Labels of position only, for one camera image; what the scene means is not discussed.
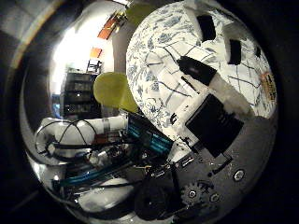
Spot white cloth with dark grid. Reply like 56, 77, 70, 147
144, 40, 272, 110

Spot black board with cyan strips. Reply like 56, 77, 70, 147
126, 112, 175, 156

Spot blue floral white tablecloth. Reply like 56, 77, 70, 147
125, 1, 278, 147

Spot dark shelf unit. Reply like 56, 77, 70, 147
62, 70, 102, 120

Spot orange wall panel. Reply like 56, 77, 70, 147
89, 46, 104, 60
96, 15, 121, 41

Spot black cable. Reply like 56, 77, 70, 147
36, 119, 132, 157

